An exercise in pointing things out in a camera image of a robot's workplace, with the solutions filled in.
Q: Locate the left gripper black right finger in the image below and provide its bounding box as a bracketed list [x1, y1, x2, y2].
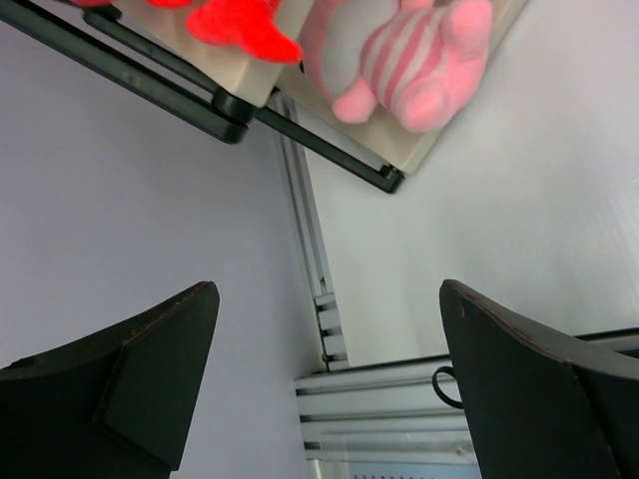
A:
[439, 279, 638, 478]

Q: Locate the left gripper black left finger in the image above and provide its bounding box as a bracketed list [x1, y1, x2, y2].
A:
[1, 281, 220, 478]

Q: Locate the pink plush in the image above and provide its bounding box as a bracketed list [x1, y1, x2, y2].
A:
[299, 0, 493, 133]

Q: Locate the red plush fish white face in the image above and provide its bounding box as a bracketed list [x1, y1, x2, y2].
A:
[69, 0, 305, 66]

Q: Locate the beige three-tier shelf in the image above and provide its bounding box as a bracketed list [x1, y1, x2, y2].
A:
[1, 1, 523, 194]

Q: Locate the aluminium mounting rail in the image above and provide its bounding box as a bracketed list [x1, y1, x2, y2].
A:
[294, 328, 639, 465]

